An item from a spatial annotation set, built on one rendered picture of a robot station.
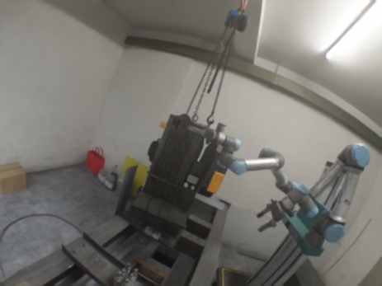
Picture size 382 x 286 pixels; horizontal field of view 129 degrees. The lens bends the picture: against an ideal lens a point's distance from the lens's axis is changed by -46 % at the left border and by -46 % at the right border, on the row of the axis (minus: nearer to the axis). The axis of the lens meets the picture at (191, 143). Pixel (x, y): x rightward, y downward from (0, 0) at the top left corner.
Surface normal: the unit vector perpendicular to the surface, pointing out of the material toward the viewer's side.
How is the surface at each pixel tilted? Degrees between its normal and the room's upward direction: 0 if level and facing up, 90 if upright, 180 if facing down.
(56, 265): 0
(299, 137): 90
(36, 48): 90
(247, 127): 90
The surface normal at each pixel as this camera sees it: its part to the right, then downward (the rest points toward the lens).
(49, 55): 0.89, 0.40
